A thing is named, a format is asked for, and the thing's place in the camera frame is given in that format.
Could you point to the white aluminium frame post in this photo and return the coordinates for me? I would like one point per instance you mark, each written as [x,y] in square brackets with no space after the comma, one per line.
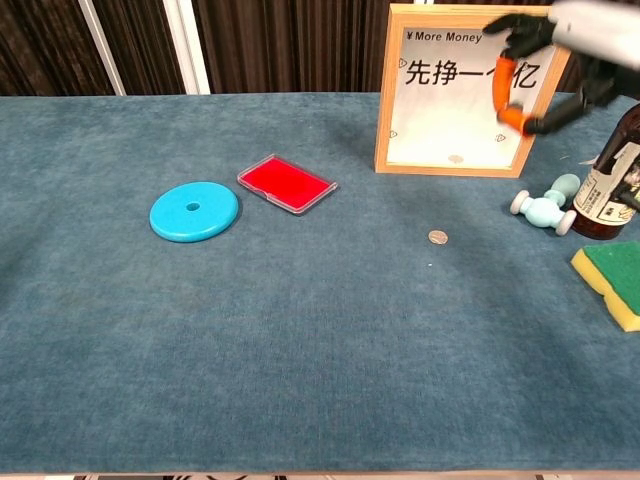
[187,50]

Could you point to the green yellow sponge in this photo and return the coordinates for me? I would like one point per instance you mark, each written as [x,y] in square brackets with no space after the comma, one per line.
[620,275]

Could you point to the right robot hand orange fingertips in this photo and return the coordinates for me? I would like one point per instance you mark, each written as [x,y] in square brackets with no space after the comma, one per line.
[590,30]

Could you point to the wooden coin box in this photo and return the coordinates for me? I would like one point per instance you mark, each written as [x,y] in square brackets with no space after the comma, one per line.
[440,125]

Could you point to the dark glass bottle with label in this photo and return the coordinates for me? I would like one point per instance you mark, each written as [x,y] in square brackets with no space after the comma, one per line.
[600,210]

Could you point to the light blue toy dumbbell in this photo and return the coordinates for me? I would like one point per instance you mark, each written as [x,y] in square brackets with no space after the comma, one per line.
[542,212]

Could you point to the teal table cloth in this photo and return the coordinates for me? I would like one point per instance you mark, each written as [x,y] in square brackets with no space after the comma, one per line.
[250,325]

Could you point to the red card in clear case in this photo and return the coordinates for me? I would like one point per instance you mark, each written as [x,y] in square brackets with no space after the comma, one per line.
[285,182]

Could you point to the thin grey frame post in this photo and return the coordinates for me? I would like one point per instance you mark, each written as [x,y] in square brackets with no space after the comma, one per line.
[102,50]

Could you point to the silver coin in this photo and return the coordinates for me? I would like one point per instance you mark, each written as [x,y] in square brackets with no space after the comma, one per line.
[437,236]

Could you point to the black pleated curtain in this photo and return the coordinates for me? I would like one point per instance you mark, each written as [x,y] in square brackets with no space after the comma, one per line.
[280,45]

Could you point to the blue disc with hole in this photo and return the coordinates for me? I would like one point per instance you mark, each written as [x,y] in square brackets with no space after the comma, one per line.
[175,225]

